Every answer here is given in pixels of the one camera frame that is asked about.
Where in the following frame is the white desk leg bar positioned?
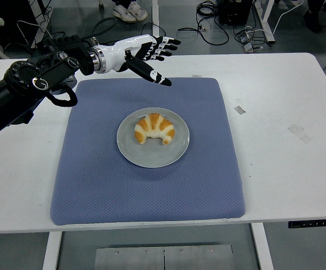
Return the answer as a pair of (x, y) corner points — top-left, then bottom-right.
(151, 0), (160, 47)

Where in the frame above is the grey round plate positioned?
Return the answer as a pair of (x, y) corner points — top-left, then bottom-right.
(116, 107), (191, 169)

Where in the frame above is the black equipment box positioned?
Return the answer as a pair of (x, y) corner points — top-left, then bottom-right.
(218, 0), (250, 25)

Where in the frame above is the white cable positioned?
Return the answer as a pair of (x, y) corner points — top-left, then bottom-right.
(271, 0), (304, 35)

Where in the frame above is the person's foot in black shoe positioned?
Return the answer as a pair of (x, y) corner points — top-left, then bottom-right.
(303, 10), (321, 33)

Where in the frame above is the white table leg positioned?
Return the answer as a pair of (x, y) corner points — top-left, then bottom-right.
(42, 232), (62, 270)
(250, 222), (275, 270)

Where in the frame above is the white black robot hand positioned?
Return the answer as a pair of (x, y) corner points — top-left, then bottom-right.
(102, 34), (182, 87)

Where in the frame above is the black table control panel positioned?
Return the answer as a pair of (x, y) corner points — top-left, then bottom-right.
(288, 218), (326, 229)

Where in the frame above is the golden croissant bread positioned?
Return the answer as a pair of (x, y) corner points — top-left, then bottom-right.
(134, 112), (176, 146)

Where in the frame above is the white desk leg frame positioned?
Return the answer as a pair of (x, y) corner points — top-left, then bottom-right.
(257, 0), (276, 43)

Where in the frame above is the large clear tape piece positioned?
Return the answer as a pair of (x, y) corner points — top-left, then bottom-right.
(287, 124), (313, 144)

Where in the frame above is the person's foot in white shoe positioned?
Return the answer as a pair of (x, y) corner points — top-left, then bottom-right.
(128, 2), (148, 21)
(112, 3), (137, 22)

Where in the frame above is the thin black cable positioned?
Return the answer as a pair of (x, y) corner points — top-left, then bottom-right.
(140, 21), (169, 39)

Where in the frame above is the coiled black cable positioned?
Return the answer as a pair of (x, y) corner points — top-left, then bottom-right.
(176, 0), (230, 46)

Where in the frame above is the blue quilted mat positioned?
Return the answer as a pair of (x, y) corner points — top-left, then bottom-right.
(49, 77), (247, 227)

